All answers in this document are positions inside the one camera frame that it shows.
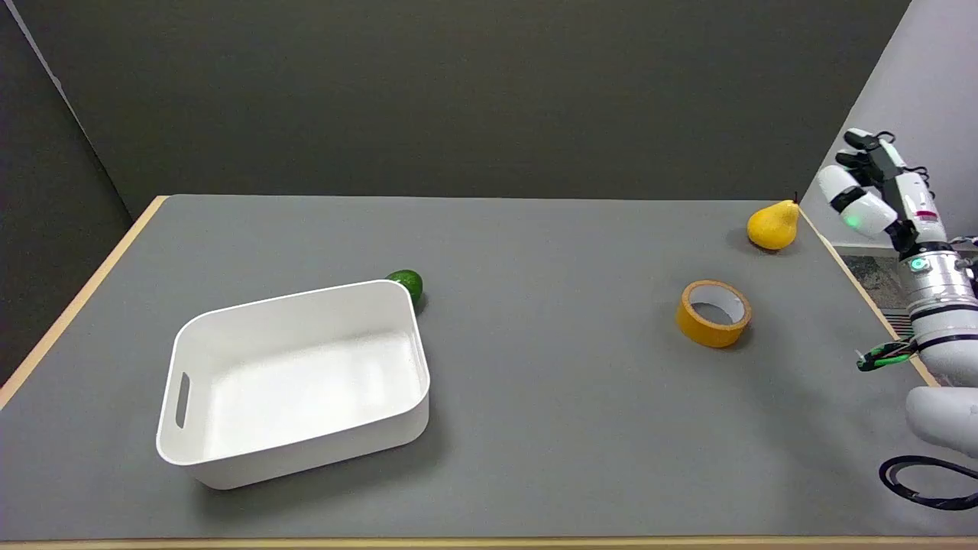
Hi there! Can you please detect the black looped cable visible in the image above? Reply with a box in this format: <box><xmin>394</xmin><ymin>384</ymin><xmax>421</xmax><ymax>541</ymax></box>
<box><xmin>878</xmin><ymin>455</ymin><xmax>978</xmax><ymax>511</ymax></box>

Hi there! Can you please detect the yellow tape roll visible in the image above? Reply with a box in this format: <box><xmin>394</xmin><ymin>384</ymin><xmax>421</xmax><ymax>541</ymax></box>
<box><xmin>676</xmin><ymin>280</ymin><xmax>753</xmax><ymax>349</ymax></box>

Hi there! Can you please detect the white plastic bin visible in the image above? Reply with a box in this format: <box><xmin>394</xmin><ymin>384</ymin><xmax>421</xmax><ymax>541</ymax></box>
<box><xmin>156</xmin><ymin>280</ymin><xmax>431</xmax><ymax>490</ymax></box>

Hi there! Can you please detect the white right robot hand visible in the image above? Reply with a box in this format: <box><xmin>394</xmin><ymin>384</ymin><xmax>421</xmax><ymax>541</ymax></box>
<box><xmin>816</xmin><ymin>128</ymin><xmax>948</xmax><ymax>254</ymax></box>

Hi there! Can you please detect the yellow pear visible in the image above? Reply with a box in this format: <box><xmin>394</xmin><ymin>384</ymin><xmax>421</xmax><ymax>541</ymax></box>
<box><xmin>746</xmin><ymin>194</ymin><xmax>800</xmax><ymax>251</ymax></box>

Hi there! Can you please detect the floor vent grille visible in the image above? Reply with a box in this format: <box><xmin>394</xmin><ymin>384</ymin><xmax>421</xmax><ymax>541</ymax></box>
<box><xmin>880</xmin><ymin>309</ymin><xmax>915</xmax><ymax>341</ymax></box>

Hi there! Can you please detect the green avocado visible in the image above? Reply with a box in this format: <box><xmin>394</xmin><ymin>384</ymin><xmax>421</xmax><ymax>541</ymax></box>
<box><xmin>384</xmin><ymin>269</ymin><xmax>424</xmax><ymax>312</ymax></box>

